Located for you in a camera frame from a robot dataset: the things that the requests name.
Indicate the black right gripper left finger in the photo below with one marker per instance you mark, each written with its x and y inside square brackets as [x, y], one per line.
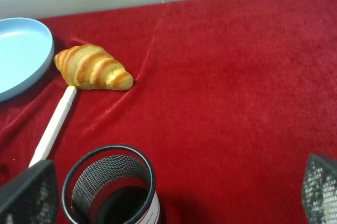
[32, 196]

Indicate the light blue plate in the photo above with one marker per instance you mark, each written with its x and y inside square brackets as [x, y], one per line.
[27, 49]

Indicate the black mesh pen cup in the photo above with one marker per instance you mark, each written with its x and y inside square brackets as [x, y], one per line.
[112, 184]

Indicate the toy croissant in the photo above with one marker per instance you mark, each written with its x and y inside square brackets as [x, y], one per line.
[90, 67]

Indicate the red velvet tablecloth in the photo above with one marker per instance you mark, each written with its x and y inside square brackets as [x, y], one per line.
[230, 98]

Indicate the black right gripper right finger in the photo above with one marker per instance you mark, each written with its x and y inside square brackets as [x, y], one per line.
[319, 189]

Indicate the white marker pen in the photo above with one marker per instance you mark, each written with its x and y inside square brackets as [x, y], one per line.
[54, 125]

